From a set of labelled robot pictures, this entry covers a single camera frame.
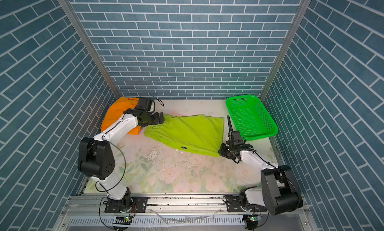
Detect orange shorts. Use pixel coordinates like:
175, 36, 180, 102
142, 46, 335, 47
101, 97, 139, 132

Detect light green garment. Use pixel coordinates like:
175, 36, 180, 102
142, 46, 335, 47
145, 114, 224, 157

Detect green perforated plastic basket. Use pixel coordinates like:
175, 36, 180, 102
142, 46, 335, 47
226, 95, 278, 140

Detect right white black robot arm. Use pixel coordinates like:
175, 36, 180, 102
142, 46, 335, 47
219, 130, 303, 216

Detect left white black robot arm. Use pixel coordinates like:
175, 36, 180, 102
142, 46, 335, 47
78, 109, 165, 213

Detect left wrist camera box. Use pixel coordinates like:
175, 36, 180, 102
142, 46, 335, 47
135, 97, 155, 112

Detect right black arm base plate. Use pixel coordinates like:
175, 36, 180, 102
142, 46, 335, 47
222, 195, 267, 213

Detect aluminium front rail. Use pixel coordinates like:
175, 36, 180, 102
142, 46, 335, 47
59, 192, 313, 217

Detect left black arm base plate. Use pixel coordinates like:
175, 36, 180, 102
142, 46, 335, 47
103, 197, 149, 214

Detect left aluminium corner post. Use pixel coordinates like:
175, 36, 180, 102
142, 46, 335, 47
57, 0, 121, 99

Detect aluminium corner post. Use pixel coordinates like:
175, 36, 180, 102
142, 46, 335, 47
57, 0, 121, 99
260, 0, 311, 102

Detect right aluminium corner post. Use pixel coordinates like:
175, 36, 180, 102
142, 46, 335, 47
260, 0, 311, 102

